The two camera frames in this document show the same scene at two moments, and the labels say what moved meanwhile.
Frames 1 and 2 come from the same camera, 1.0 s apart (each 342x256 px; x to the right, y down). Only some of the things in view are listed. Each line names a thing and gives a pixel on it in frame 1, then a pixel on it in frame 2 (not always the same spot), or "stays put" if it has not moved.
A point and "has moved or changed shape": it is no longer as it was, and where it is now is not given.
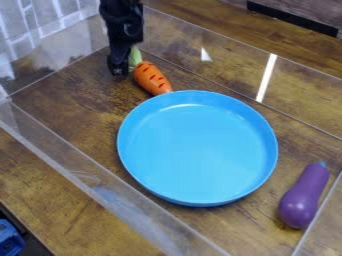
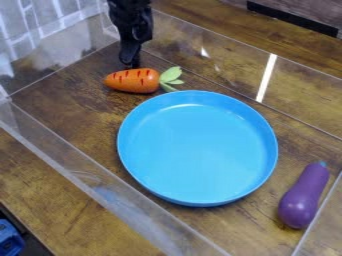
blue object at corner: (11, 239) stays put
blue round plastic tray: (200, 148) stays put
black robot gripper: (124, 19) to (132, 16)
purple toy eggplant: (298, 204) stays put
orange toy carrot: (148, 76) has moved or changed shape
